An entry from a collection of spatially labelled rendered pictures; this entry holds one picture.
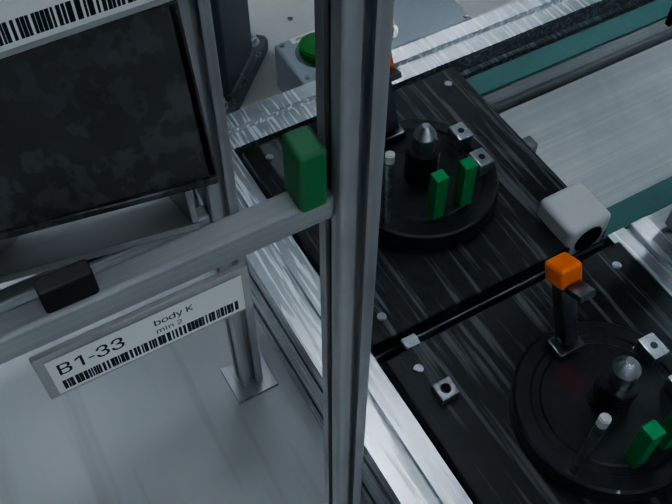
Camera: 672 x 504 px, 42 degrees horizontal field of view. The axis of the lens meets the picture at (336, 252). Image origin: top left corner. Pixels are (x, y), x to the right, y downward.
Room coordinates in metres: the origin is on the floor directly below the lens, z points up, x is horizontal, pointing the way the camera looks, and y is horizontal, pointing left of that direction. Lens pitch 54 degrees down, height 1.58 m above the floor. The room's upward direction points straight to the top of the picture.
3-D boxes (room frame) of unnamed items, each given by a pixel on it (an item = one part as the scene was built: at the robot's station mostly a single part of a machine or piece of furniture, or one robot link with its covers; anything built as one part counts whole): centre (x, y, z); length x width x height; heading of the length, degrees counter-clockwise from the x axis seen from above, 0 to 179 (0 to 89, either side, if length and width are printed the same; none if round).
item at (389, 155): (0.46, -0.04, 1.03); 0.01 x 0.01 x 0.08
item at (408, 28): (0.74, -0.04, 0.93); 0.21 x 0.07 x 0.06; 120
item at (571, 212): (0.47, -0.21, 0.97); 0.05 x 0.05 x 0.04; 30
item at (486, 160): (0.52, -0.13, 1.00); 0.02 x 0.01 x 0.02; 30
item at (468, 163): (0.48, -0.11, 1.01); 0.01 x 0.01 x 0.05; 30
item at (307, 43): (0.71, 0.02, 0.96); 0.04 x 0.04 x 0.02
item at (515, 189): (0.51, -0.07, 0.96); 0.24 x 0.24 x 0.02; 30
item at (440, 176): (0.47, -0.08, 1.01); 0.01 x 0.01 x 0.05; 30
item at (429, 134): (0.51, -0.07, 1.04); 0.02 x 0.02 x 0.03
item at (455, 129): (0.55, -0.11, 1.00); 0.02 x 0.01 x 0.02; 30
